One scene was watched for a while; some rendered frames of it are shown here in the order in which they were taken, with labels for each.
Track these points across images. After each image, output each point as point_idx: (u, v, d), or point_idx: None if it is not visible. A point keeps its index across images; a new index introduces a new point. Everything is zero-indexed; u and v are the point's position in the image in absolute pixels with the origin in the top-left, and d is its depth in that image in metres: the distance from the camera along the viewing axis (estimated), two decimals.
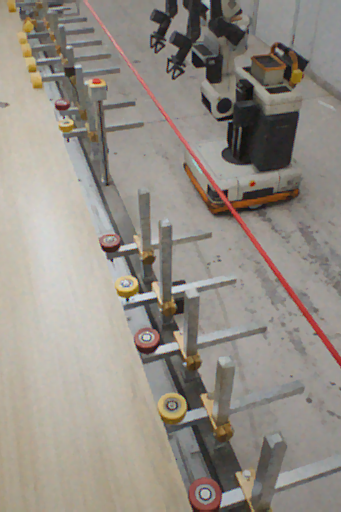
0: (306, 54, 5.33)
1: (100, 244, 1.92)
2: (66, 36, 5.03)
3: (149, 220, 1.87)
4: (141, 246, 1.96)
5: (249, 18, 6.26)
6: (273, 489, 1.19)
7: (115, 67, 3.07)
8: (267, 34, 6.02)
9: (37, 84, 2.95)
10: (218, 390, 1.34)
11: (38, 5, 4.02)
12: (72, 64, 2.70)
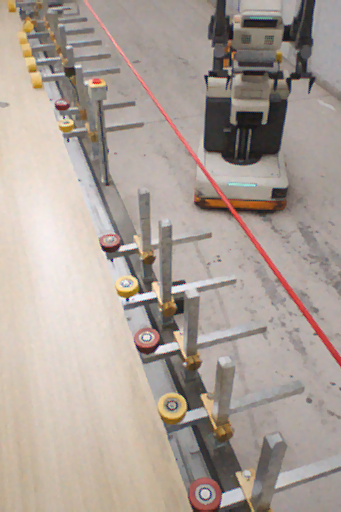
0: None
1: (100, 244, 1.92)
2: (66, 36, 5.03)
3: (149, 220, 1.87)
4: (141, 246, 1.96)
5: None
6: (273, 489, 1.19)
7: (115, 67, 3.07)
8: None
9: (37, 84, 2.95)
10: (218, 390, 1.34)
11: (38, 5, 4.02)
12: (72, 64, 2.70)
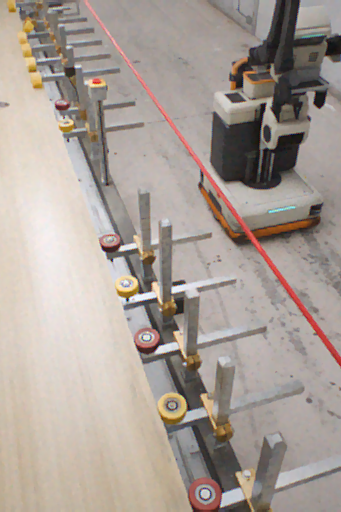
0: None
1: (100, 244, 1.92)
2: (66, 36, 5.03)
3: (149, 220, 1.87)
4: (141, 246, 1.96)
5: (249, 18, 6.26)
6: (273, 489, 1.19)
7: (115, 67, 3.07)
8: (267, 34, 6.02)
9: (37, 84, 2.95)
10: (218, 390, 1.34)
11: (38, 5, 4.02)
12: (72, 64, 2.70)
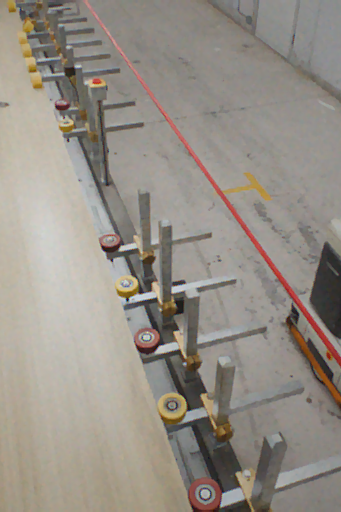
0: (306, 54, 5.33)
1: (100, 244, 1.92)
2: (66, 36, 5.03)
3: (149, 220, 1.87)
4: (141, 246, 1.96)
5: (249, 18, 6.26)
6: (273, 489, 1.19)
7: (115, 67, 3.07)
8: (267, 34, 6.02)
9: (37, 84, 2.95)
10: (218, 390, 1.34)
11: (38, 5, 4.02)
12: (72, 64, 2.70)
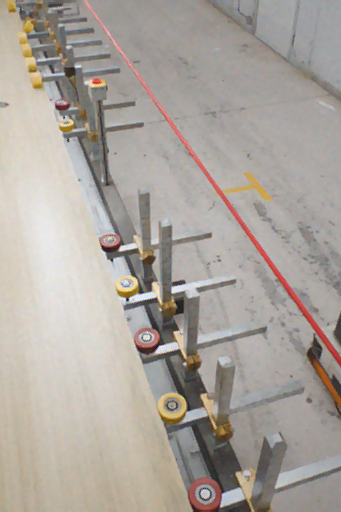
0: (306, 54, 5.33)
1: (100, 244, 1.92)
2: (66, 36, 5.03)
3: (149, 220, 1.87)
4: (141, 246, 1.96)
5: (249, 18, 6.26)
6: (273, 489, 1.19)
7: (115, 67, 3.07)
8: (267, 34, 6.02)
9: (37, 84, 2.95)
10: (218, 390, 1.34)
11: (38, 5, 4.02)
12: (72, 64, 2.70)
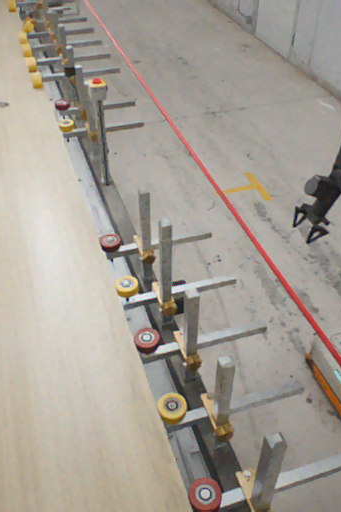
0: (306, 54, 5.33)
1: (100, 244, 1.92)
2: (66, 36, 5.03)
3: (149, 220, 1.87)
4: (141, 246, 1.96)
5: (249, 18, 6.26)
6: (273, 489, 1.19)
7: (115, 67, 3.07)
8: (267, 34, 6.02)
9: (37, 84, 2.95)
10: (218, 390, 1.34)
11: (38, 5, 4.02)
12: (72, 64, 2.70)
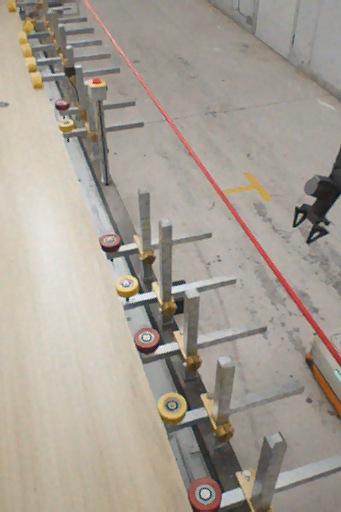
0: (306, 54, 5.33)
1: (100, 244, 1.92)
2: (66, 36, 5.03)
3: (149, 220, 1.87)
4: (141, 246, 1.96)
5: (249, 18, 6.26)
6: (273, 489, 1.19)
7: (115, 67, 3.07)
8: (267, 34, 6.02)
9: (37, 84, 2.95)
10: (218, 390, 1.34)
11: (38, 5, 4.02)
12: (72, 64, 2.70)
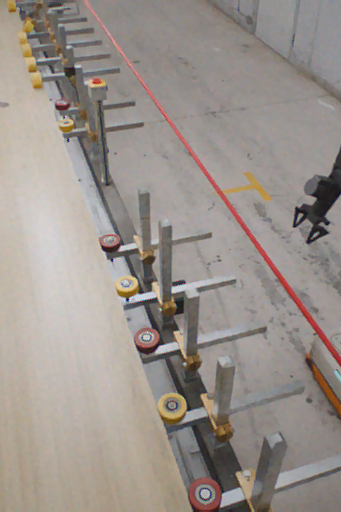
0: (306, 54, 5.33)
1: (100, 244, 1.92)
2: (66, 36, 5.03)
3: (149, 220, 1.87)
4: (141, 246, 1.96)
5: (249, 18, 6.26)
6: (273, 489, 1.19)
7: (115, 67, 3.07)
8: (267, 34, 6.02)
9: (37, 84, 2.95)
10: (218, 390, 1.34)
11: (38, 5, 4.02)
12: (72, 64, 2.70)
